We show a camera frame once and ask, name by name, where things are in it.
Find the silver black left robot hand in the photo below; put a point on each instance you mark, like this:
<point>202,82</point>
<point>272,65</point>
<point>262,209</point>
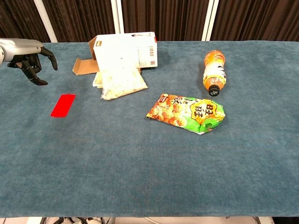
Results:
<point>21,49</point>

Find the red rectangular card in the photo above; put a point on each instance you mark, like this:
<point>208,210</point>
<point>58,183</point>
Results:
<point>63,105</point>

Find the beige flat packet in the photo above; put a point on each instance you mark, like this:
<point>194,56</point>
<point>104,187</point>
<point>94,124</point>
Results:
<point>97,80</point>

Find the open white cardboard box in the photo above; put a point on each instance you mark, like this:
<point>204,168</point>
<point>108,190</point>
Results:
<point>126,52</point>

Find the clear bag of white powder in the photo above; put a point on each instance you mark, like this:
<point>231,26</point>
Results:
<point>122,81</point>

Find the dark brown pleated curtain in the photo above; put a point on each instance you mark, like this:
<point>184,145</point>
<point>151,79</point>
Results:
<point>168,18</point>

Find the teal fabric table cover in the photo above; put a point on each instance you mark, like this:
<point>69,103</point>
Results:
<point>140,163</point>

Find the green orange snack bag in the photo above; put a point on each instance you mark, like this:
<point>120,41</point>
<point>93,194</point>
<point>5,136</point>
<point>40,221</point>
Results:
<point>187,113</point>

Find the orange drink bottle black cap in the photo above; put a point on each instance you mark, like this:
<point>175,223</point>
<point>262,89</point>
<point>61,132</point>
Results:
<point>215,70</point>

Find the slanted white frame post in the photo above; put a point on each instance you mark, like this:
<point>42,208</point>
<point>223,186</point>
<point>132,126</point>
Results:
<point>45,21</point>

